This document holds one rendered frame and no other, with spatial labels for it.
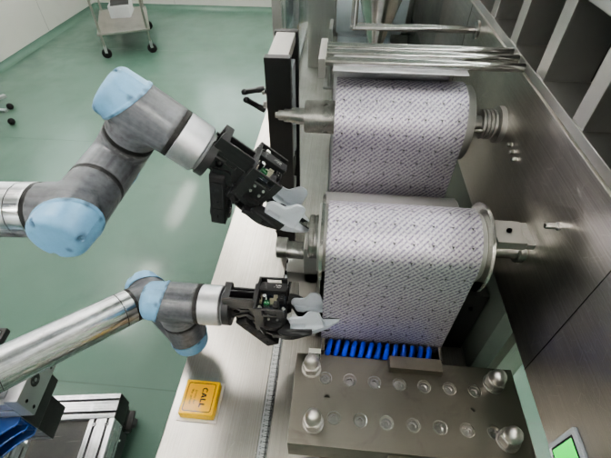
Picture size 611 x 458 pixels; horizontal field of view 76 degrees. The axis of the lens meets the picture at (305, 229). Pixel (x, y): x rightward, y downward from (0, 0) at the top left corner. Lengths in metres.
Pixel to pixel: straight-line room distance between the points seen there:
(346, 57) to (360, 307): 0.44
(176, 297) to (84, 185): 0.27
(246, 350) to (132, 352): 1.22
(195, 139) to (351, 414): 0.52
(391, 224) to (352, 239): 0.06
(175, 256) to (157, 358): 0.63
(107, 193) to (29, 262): 2.19
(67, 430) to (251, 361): 1.02
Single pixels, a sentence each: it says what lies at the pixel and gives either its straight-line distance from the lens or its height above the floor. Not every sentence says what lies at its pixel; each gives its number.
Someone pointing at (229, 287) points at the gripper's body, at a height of 1.16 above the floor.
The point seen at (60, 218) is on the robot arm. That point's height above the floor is 1.41.
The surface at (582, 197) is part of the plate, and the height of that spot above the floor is 1.41.
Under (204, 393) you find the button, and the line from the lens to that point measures 0.89.
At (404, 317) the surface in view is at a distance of 0.74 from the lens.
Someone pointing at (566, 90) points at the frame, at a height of 1.46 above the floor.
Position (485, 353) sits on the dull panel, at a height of 0.99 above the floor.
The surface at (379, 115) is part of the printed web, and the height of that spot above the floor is 1.38.
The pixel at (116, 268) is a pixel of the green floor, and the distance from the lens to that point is 2.47.
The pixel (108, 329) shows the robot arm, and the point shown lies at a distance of 0.88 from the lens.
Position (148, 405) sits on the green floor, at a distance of 1.97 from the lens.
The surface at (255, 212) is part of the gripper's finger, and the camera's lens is 0.61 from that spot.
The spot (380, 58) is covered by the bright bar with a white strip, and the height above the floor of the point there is 1.46.
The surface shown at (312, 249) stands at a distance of 0.63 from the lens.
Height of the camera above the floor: 1.73
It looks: 45 degrees down
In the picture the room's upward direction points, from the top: straight up
